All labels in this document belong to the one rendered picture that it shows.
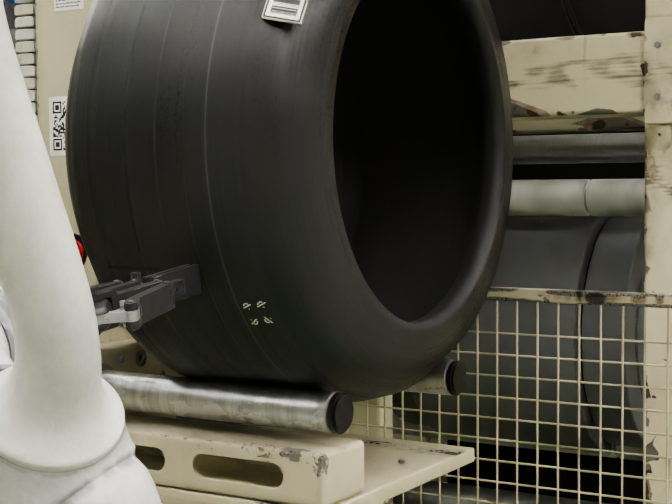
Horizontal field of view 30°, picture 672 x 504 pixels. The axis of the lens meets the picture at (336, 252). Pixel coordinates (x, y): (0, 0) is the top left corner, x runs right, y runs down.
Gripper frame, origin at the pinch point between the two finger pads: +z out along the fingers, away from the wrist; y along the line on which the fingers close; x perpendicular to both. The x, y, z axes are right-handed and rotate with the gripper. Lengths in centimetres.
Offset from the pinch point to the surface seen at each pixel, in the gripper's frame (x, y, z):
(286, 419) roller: 17.0, -3.7, 12.1
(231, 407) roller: 16.2, 3.4, 12.1
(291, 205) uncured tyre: -7.0, -11.1, 5.6
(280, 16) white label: -25.1, -10.5, 7.4
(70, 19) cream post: -28, 33, 26
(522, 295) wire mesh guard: 13, -10, 61
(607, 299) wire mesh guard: 14, -23, 61
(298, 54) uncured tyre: -21.4, -11.7, 8.2
